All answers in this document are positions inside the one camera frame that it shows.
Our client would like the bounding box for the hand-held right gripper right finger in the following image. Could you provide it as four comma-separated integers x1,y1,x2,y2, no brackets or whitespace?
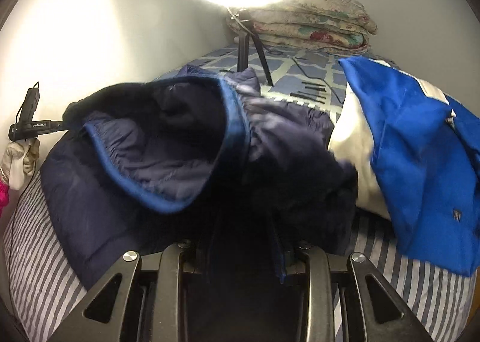
277,239,433,342

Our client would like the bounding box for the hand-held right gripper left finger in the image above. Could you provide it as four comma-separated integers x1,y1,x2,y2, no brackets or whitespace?
76,239,205,342

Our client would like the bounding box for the navy puffer jacket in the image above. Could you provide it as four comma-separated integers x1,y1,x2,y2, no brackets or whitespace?
39,65,359,291

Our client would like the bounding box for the person's left hand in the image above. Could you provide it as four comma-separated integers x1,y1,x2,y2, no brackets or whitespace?
1,137,41,191

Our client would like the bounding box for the bed with striped sheet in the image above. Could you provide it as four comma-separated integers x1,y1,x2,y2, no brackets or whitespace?
3,166,480,342

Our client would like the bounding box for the white folded garment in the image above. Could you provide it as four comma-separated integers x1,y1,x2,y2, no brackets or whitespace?
327,90,395,220

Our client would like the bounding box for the blue jacket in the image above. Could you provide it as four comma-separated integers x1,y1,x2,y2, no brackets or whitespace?
338,55,480,278

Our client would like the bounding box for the blue checked blanket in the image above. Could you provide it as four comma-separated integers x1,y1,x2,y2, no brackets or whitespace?
179,46,399,118

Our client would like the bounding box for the black tripod stand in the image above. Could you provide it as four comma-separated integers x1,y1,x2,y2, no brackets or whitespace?
225,6,275,87

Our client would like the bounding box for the folded floral quilt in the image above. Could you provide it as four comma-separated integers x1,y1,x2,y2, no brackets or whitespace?
226,0,379,56

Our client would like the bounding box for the black ring light cable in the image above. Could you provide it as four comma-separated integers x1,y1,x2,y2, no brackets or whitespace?
262,46,346,105

